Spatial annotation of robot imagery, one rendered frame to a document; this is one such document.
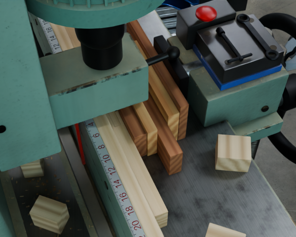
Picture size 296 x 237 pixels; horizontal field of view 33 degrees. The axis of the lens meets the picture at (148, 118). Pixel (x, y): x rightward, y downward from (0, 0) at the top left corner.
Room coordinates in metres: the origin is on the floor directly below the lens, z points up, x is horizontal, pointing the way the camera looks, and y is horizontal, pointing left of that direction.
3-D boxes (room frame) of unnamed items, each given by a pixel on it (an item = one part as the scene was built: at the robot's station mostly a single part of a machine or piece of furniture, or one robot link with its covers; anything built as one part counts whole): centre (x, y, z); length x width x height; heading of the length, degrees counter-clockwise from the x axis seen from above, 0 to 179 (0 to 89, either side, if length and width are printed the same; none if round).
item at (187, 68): (0.50, -0.06, 0.95); 0.09 x 0.07 x 0.09; 23
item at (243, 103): (0.53, -0.12, 0.92); 0.15 x 0.13 x 0.09; 23
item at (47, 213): (0.33, 0.14, 0.82); 0.04 x 0.03 x 0.04; 70
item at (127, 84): (0.44, 0.08, 0.99); 0.14 x 0.07 x 0.09; 113
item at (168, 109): (0.48, 0.00, 0.93); 0.15 x 0.02 x 0.07; 23
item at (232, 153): (0.38, -0.12, 0.92); 0.05 x 0.04 x 0.03; 85
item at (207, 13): (0.55, -0.08, 1.02); 0.03 x 0.03 x 0.01
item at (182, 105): (0.50, -0.01, 0.94); 0.20 x 0.01 x 0.08; 23
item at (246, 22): (0.52, -0.15, 1.00); 0.10 x 0.02 x 0.01; 23
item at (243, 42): (0.53, -0.12, 0.99); 0.13 x 0.11 x 0.06; 23
